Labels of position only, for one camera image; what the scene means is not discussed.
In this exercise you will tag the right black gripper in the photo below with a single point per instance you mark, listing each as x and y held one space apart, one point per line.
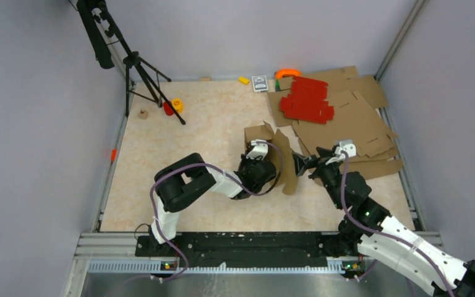
303 163

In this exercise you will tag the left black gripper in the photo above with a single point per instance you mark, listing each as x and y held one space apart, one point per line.
244 159

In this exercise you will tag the brown cardboard box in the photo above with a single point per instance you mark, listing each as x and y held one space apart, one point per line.
285 164

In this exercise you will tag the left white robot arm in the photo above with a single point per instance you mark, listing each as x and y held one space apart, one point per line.
179 185

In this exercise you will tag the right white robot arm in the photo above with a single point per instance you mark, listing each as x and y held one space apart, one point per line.
370 229

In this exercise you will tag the red cardboard box blank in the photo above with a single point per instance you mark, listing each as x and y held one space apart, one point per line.
307 101

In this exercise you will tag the stack of brown cardboard blanks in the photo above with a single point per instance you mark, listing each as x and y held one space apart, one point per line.
356 100

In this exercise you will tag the playing card deck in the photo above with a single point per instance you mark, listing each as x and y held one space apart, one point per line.
259 83

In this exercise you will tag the yellow block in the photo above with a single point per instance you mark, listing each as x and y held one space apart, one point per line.
244 80

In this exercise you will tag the yellow and red toy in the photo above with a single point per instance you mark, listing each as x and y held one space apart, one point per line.
177 105

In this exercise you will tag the small wooden block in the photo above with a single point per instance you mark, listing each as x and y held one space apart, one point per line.
143 114

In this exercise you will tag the small orange clip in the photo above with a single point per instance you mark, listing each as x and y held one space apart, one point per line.
113 155

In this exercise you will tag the black tripod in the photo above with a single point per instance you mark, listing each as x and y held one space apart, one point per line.
103 31

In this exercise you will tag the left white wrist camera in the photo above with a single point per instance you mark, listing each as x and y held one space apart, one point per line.
258 150

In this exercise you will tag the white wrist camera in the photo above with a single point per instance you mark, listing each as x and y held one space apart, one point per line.
258 150
342 149

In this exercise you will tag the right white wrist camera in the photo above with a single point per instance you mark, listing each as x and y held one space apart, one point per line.
342 149

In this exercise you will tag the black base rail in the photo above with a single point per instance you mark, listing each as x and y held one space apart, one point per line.
256 252

